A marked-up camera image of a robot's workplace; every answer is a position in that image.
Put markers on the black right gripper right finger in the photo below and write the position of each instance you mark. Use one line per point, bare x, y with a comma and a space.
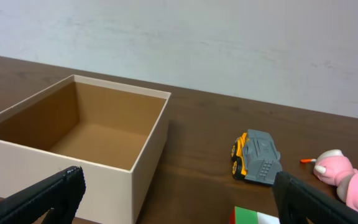
298, 202

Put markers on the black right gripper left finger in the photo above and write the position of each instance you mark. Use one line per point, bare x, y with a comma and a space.
57, 198

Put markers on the grey and yellow toy truck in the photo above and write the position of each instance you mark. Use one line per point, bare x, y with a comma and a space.
255, 157

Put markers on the multicoloured puzzle cube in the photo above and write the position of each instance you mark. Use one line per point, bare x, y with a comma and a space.
244, 216

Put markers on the pink and white toy duck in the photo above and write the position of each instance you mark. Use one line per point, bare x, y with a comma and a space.
333, 168

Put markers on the white open cardboard box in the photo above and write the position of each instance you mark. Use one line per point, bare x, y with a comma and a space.
113, 131

